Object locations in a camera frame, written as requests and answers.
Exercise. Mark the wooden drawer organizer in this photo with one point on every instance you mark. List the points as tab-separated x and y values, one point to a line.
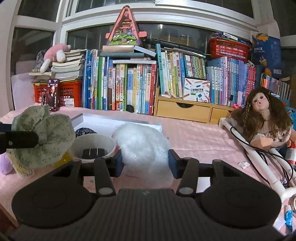
189	110

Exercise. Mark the red white can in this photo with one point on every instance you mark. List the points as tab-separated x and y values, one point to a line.
290	155

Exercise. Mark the white paper cup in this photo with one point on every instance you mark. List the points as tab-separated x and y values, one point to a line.
90	146

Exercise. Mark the red basket upper right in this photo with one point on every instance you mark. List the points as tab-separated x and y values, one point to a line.
227	48

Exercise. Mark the row of books center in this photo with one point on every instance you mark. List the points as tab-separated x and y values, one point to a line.
120	78

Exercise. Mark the white shallow box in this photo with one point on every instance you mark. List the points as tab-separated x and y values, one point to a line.
106	126

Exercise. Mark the triangular pink toy house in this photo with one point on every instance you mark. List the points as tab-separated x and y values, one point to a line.
125	30

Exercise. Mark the white foam sheet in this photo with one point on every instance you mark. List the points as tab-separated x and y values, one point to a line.
144	153

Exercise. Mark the pink plush toy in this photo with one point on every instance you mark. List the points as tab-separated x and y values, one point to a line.
55	54

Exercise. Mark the row of books right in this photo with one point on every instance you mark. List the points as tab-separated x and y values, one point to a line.
231	80

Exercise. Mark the white patterned box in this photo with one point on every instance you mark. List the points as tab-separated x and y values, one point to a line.
196	90

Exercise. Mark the crumpled white wrapper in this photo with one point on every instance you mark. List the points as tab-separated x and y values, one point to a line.
244	164

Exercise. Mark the gold dotted scrunchie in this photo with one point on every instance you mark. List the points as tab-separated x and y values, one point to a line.
65	159

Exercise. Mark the stack of books left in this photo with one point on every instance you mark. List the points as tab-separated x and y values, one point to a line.
73	66

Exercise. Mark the purple plush toy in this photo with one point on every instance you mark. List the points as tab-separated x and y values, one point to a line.
5	165

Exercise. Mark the pink tablecloth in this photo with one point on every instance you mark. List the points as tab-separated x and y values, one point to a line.
201	141

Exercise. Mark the green speckled scrunchie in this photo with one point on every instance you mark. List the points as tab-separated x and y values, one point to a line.
55	132

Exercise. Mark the red crate left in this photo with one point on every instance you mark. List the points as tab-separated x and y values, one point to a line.
70	93

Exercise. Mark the row of books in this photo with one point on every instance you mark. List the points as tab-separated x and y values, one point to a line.
120	78
231	80

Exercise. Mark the dark floral scrunchie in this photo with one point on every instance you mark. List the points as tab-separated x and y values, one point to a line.
83	131

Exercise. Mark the brown haired doll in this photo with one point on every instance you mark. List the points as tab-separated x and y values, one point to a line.
263	122

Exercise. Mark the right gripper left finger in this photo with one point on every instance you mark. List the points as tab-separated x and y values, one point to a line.
104	170

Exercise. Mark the blue plush toy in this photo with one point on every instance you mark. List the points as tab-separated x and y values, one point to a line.
291	111

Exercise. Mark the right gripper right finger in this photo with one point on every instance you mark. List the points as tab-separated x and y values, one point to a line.
187	170

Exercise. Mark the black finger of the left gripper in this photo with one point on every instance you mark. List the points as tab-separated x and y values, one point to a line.
17	140

